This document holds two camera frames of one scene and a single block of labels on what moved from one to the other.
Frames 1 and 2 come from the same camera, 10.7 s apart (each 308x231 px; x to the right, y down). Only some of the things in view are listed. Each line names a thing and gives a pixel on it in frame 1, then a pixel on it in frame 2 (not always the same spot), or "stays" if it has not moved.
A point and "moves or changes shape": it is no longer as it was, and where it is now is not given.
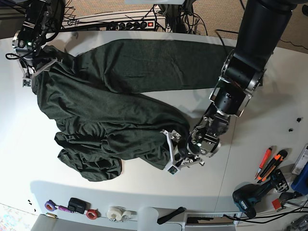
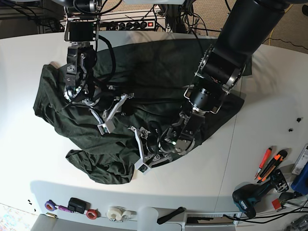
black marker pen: (170, 215) stays
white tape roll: (119, 213) stays
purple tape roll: (50, 205) stays
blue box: (300, 183) stays
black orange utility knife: (276, 160) stays
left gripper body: (31, 67) -> (106, 111)
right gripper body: (176, 162) -> (147, 160)
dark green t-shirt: (102, 126) moves or changes shape
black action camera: (75, 205) stays
